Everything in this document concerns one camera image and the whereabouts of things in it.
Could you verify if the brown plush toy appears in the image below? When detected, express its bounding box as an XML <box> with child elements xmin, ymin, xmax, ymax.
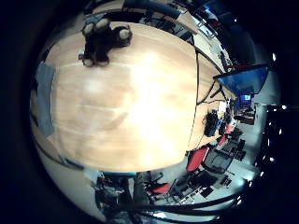
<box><xmin>78</xmin><ymin>18</ymin><xmax>134</xmax><ymax>68</ymax></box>

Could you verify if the large blue screen monitor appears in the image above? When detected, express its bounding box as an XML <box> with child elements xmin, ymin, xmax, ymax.
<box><xmin>214</xmin><ymin>63</ymin><xmax>269</xmax><ymax>96</ymax></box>

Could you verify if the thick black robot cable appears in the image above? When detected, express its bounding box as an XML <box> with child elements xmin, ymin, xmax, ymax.
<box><xmin>108</xmin><ymin>186</ymin><xmax>253</xmax><ymax>218</ymax></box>

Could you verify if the black mesh office chair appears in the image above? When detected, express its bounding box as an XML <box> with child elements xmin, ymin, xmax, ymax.
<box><xmin>202</xmin><ymin>147</ymin><xmax>233</xmax><ymax>175</ymax></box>

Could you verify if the black device on desk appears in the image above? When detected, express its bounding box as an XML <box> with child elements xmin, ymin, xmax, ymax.
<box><xmin>204</xmin><ymin>109</ymin><xmax>220</xmax><ymax>138</ymax></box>

